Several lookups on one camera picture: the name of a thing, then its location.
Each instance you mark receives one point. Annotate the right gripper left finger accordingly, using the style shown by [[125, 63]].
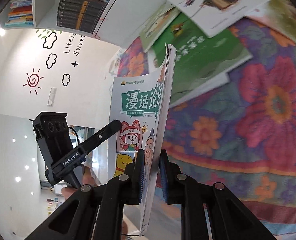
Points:
[[96, 212]]

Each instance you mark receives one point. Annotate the black book set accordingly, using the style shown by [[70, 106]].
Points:
[[82, 15]]

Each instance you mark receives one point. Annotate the dark green cover book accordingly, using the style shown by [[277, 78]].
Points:
[[201, 63]]

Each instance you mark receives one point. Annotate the white bookshelf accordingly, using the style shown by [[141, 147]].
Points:
[[114, 21]]

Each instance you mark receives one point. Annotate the white wisdom stories book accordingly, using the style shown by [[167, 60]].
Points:
[[214, 16]]

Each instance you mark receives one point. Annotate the comic Analects book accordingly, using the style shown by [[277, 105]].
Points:
[[141, 104]]

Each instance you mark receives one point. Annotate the floral quilted mat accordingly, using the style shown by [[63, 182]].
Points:
[[243, 133]]

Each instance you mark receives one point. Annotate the light green picture book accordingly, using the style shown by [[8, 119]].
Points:
[[156, 24]]

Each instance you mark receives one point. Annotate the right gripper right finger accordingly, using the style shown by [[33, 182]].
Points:
[[208, 211]]

